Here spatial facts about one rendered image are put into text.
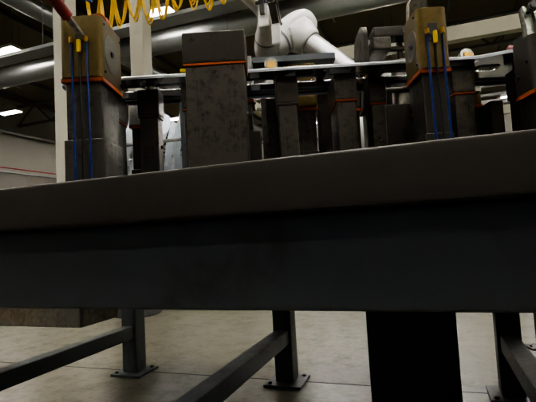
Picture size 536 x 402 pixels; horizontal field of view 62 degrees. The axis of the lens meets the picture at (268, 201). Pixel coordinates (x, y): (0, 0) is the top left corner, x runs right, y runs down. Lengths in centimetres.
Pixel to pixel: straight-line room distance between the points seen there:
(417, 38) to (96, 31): 59
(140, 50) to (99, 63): 852
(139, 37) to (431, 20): 877
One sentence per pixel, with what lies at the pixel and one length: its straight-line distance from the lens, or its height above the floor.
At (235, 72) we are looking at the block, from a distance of 87.
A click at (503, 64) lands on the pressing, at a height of 100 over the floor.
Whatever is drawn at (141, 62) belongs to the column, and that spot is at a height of 403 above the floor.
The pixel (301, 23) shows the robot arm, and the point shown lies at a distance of 207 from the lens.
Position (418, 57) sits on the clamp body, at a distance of 91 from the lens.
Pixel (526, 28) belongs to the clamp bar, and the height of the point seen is 115.
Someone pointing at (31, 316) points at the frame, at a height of 52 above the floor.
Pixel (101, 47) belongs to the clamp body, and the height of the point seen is 100.
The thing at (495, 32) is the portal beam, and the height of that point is 329.
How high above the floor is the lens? 65
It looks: 4 degrees up
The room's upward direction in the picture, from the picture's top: 3 degrees counter-clockwise
